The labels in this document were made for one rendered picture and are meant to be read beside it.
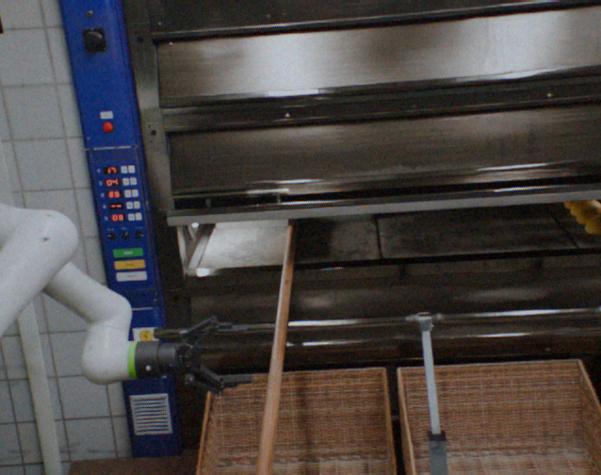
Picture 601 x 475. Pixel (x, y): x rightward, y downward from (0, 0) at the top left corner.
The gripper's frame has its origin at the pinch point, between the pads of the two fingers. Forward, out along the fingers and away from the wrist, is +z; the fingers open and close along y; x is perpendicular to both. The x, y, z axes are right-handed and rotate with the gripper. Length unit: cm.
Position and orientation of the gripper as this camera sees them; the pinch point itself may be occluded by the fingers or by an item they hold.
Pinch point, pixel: (245, 353)
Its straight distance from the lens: 215.8
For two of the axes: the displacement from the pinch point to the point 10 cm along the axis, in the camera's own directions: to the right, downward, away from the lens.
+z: 10.0, -0.6, -0.6
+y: 0.7, 9.5, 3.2
